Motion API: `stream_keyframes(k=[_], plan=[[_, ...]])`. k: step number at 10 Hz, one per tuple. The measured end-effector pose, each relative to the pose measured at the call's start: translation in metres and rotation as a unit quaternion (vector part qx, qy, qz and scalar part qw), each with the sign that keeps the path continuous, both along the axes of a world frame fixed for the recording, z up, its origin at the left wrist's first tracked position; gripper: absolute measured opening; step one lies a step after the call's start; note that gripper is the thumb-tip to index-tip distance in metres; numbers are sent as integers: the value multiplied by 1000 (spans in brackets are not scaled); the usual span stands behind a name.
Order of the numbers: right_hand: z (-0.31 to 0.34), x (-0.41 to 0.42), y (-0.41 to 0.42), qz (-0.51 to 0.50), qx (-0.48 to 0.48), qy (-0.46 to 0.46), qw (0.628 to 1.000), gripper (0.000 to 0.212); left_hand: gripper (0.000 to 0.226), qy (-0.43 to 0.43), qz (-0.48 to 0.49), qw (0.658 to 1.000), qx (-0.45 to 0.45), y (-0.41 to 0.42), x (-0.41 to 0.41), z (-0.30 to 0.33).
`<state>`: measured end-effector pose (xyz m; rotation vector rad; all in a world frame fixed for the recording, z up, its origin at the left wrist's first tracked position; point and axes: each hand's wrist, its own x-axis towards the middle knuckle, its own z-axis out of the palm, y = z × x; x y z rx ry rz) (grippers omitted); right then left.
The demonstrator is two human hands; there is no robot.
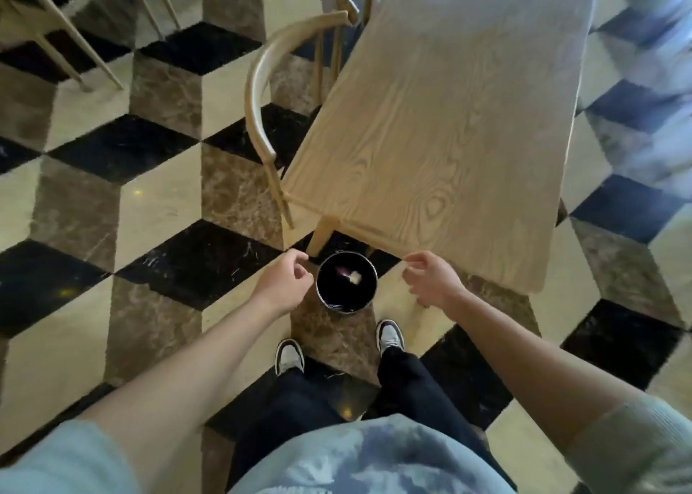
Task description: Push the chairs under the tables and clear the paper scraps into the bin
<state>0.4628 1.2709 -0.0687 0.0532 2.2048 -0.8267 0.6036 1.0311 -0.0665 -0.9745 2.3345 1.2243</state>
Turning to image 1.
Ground person's left hand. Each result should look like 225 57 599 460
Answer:
253 248 315 318

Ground person's right hand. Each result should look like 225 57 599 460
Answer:
402 250 468 310

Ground person's right forearm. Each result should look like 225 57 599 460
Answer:
443 288 649 456

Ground person's left forearm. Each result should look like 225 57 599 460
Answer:
78 292 293 494

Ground black round trash bin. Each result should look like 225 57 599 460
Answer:
315 251 378 315

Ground person's right sneaker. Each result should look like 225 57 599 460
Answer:
375 319 405 355

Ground person's sneaker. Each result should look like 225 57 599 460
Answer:
274 338 306 377
375 319 405 355

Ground person's left sneaker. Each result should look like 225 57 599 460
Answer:
274 338 306 377

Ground black trousers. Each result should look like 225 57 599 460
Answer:
226 346 519 491

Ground light wooden table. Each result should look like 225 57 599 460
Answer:
280 0 604 295

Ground curved back wooden chair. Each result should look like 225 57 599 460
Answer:
244 9 359 230

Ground light blue sweater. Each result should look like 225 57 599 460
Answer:
0 393 692 494

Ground wooden chair with slanted legs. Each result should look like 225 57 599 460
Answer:
0 0 182 93

